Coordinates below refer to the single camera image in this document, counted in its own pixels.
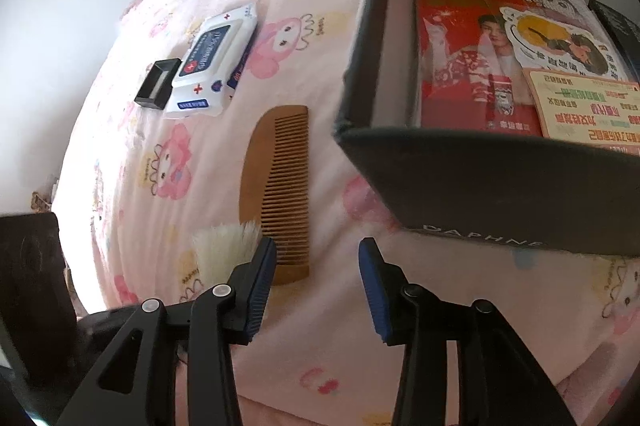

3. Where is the white wet wipes pack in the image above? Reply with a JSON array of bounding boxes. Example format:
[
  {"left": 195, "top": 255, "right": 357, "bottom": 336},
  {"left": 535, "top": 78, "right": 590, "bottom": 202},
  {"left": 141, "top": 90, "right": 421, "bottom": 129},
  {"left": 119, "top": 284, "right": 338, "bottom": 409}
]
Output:
[{"left": 165, "top": 4, "right": 259, "bottom": 119}]

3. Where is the black product box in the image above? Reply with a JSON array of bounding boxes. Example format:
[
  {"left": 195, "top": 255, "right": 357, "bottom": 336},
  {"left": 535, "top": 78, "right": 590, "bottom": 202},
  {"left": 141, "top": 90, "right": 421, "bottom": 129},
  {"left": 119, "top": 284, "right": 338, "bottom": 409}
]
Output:
[{"left": 587, "top": 0, "right": 640, "bottom": 82}]

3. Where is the small black box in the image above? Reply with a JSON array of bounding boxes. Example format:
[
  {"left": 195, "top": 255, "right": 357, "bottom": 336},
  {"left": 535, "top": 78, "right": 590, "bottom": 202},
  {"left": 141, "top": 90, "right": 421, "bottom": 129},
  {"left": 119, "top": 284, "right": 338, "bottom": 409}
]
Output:
[{"left": 134, "top": 58, "right": 182, "bottom": 110}]

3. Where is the wooden comb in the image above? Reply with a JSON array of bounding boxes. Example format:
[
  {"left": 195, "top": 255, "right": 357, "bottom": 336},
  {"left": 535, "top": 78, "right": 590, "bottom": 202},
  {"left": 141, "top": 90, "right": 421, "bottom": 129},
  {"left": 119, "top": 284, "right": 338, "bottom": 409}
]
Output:
[{"left": 239, "top": 105, "right": 311, "bottom": 279}]

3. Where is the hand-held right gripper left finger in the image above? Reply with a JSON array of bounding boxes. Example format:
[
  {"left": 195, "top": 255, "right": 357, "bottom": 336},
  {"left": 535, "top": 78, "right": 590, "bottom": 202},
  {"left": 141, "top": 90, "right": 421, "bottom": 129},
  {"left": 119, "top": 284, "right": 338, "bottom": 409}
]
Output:
[{"left": 55, "top": 236, "right": 278, "bottom": 426}]

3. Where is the black cardboard storage box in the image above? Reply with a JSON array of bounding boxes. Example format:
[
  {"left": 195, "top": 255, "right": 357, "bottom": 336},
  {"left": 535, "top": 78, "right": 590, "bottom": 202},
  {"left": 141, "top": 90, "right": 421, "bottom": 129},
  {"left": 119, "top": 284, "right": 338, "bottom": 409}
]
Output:
[{"left": 332, "top": 0, "right": 640, "bottom": 257}]

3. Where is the red printed leaflet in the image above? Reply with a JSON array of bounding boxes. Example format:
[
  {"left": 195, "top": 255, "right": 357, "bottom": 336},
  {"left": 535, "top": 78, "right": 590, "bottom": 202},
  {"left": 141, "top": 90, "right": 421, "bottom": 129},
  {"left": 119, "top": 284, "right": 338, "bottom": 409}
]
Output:
[{"left": 415, "top": 0, "right": 546, "bottom": 138}]

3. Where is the white bristle brush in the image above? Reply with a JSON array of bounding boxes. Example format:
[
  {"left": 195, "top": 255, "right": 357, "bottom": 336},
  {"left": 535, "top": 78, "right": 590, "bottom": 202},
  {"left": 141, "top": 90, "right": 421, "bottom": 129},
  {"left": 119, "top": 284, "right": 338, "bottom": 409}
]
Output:
[{"left": 192, "top": 220, "right": 262, "bottom": 283}]

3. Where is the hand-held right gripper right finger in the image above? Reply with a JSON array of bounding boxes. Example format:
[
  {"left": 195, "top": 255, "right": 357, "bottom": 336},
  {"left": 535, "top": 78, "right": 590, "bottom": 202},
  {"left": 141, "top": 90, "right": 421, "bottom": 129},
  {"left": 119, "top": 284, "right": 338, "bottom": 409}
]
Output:
[{"left": 357, "top": 237, "right": 576, "bottom": 426}]

